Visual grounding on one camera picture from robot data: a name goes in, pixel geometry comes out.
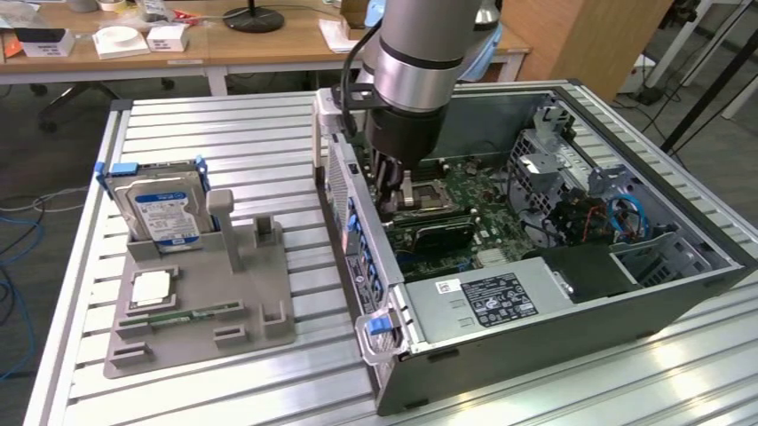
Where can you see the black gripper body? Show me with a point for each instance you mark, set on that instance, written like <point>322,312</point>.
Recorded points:
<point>404,133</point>

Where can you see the black graphics card metal bracket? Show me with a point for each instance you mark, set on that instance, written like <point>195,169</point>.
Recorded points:
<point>445,235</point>

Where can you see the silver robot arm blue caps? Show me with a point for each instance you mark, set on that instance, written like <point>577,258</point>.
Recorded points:
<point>414,53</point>

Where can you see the metal CPU socket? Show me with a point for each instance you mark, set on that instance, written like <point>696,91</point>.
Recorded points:
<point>436,195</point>

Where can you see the RAM stick white label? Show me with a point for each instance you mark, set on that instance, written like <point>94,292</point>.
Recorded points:
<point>438,218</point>

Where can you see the beige case latch bar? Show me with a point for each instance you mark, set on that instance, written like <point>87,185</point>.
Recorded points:
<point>319,146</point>

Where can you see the blue expansion slot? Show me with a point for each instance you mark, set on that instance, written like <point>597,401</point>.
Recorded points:
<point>406,256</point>

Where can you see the green motherboard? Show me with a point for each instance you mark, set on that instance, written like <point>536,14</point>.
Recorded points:
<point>504,208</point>

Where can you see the silver chipset heatsink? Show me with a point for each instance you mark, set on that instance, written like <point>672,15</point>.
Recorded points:
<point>490,258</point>

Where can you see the perforated metal disk bay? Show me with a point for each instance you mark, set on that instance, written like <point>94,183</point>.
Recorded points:
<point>540,177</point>

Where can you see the white paper stack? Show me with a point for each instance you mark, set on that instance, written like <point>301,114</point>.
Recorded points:
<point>338,37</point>

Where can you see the cardboard box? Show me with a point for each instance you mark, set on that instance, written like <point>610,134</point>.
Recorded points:
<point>353,11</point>

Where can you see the grey power supply black label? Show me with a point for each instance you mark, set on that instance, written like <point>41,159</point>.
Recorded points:
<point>438,319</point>

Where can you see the blue case release tab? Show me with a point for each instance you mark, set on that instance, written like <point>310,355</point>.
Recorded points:
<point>380,326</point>

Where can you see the black round lamp base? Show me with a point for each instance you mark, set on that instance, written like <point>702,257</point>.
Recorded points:
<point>254,20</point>

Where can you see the hard disk blue rails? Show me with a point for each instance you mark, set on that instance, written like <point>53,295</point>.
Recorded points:
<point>166,217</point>

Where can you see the wooden cabinet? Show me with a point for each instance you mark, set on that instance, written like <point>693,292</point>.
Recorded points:
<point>593,40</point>

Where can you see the black power brick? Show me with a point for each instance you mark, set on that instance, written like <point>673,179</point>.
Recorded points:
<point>652,95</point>

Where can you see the small white labelled box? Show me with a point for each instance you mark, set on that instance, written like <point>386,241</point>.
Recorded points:
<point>167,39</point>

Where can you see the silver CPU chip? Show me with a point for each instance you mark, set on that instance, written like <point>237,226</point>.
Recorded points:
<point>151,288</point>

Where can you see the green RAM stick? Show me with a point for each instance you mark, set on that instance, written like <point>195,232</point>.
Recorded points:
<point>178,317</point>

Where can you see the open black PC case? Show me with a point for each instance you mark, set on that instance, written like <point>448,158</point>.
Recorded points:
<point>593,355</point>

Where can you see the grey parts rack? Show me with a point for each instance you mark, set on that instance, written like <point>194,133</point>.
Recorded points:
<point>195,346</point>

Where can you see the clear plastic bag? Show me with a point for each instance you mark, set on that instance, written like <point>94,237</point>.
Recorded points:
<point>161,11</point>

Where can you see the black stand pole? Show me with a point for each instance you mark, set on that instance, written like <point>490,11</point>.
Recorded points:
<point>711,89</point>

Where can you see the black office chair base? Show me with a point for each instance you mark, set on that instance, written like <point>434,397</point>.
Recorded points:
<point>66,102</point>

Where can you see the grey cup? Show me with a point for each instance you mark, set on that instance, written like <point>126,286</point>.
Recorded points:
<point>81,4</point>

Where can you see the white box black lid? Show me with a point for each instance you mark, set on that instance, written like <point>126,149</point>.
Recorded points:
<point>45,42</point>

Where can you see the orange box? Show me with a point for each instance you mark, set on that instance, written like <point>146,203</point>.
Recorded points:
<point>13,46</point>

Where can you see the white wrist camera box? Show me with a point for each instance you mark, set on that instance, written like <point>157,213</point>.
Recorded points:
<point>326,106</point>

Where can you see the wooden desk white frame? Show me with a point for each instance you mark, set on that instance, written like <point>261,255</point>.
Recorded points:
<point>237,49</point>

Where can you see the grey disk bay bracket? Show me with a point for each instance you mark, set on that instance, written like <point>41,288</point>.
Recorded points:
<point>664,257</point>

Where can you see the white table leg frame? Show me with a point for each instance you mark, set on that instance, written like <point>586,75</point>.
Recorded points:
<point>670,52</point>

